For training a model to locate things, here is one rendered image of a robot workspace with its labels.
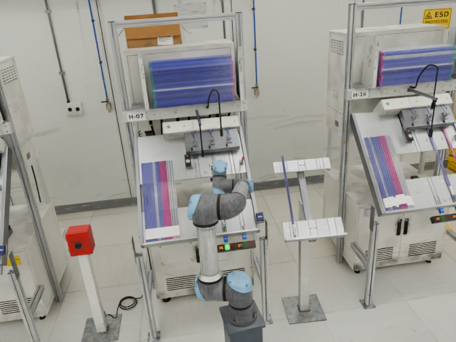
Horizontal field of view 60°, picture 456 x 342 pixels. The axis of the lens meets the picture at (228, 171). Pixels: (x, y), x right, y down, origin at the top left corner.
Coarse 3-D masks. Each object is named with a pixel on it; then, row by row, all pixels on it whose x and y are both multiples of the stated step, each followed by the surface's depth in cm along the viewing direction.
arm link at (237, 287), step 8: (232, 272) 190; (240, 272) 189; (224, 280) 186; (232, 280) 183; (240, 280) 184; (248, 280) 184; (224, 288) 183; (232, 288) 182; (240, 288) 181; (248, 288) 183; (224, 296) 183; (232, 296) 183; (240, 296) 182; (248, 296) 184; (232, 304) 186; (240, 304) 184; (248, 304) 186
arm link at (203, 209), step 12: (192, 204) 171; (204, 204) 170; (216, 204) 169; (192, 216) 172; (204, 216) 171; (216, 216) 171; (204, 228) 173; (204, 240) 177; (204, 252) 179; (216, 252) 182; (204, 264) 181; (216, 264) 183; (204, 276) 183; (216, 276) 184; (204, 288) 184; (216, 288) 184; (204, 300) 186; (216, 300) 186
